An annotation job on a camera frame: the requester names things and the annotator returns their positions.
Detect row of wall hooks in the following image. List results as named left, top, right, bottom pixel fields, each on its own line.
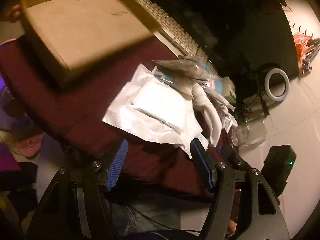
left=289, top=22, right=316, bottom=36

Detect small silver foil bag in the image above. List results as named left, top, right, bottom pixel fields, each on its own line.
left=130, top=64, right=175, bottom=90

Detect white fluffy cloth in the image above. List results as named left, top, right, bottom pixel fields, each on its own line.
left=175, top=76, right=222, bottom=147

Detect cardboard box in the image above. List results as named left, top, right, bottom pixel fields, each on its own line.
left=20, top=0, right=160, bottom=89

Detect person's leg in jeans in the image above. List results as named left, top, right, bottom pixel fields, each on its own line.
left=110, top=200, right=213, bottom=240

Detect orange packets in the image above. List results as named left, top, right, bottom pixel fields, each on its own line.
left=292, top=32, right=313, bottom=55

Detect light blue packet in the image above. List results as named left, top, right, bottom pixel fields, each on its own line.
left=200, top=60, right=223, bottom=90

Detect grey tripod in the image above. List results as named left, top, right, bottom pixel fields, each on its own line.
left=300, top=37, right=320, bottom=74

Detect purple bowl with pink rim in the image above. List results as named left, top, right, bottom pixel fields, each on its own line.
left=0, top=72, right=44, bottom=158

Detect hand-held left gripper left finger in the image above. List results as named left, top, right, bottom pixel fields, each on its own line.
left=26, top=138, right=129, bottom=240

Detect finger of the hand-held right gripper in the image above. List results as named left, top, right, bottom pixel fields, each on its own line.
left=217, top=144, right=252, bottom=172

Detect maroon table cloth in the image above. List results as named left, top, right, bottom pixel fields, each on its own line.
left=0, top=39, right=233, bottom=203

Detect grey speckled packet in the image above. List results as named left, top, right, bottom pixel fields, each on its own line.
left=152, top=58, right=213, bottom=82

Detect large clear plastic bag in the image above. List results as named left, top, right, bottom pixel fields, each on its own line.
left=102, top=80, right=203, bottom=153

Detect white keyboard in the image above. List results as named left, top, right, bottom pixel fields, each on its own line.
left=121, top=0, right=215, bottom=68

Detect black monitor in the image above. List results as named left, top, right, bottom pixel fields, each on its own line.
left=140, top=0, right=300, bottom=80

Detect white ring light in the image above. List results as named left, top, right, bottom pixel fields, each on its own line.
left=265, top=69, right=290, bottom=102

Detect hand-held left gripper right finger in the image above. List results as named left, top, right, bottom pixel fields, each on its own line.
left=189, top=139, right=292, bottom=240

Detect magenta cloth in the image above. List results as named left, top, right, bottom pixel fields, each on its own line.
left=0, top=145, right=23, bottom=173

